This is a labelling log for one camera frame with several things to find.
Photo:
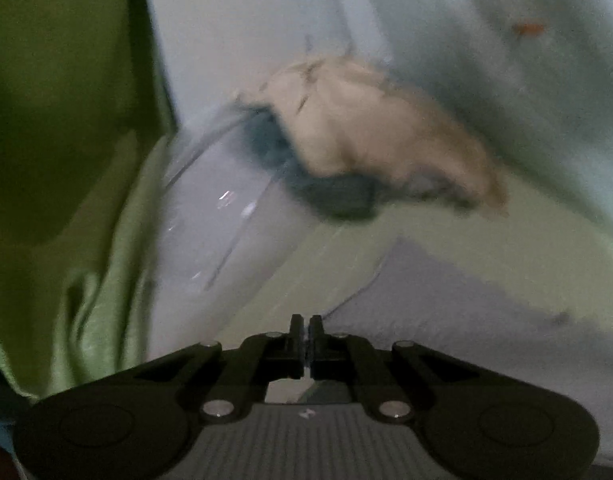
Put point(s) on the plain green cloth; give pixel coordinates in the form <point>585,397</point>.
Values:
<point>61,135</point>

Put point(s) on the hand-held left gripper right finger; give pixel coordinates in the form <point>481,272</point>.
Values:
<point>316,346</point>

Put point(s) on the beige crumpled cloth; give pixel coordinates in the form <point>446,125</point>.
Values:
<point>366,125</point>

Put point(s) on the dark teal cloth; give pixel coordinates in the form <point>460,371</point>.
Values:
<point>316,185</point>

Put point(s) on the green checked bed sheet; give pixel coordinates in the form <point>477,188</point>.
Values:
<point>461,235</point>

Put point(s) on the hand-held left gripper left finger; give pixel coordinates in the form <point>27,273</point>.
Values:
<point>296,346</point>

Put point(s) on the clear plastic bag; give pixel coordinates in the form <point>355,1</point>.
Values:
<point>211,240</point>

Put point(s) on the grey garment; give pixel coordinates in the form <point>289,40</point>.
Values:
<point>486,320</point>

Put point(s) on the pale blue carrot-print blanket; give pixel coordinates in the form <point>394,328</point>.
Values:
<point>436,35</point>

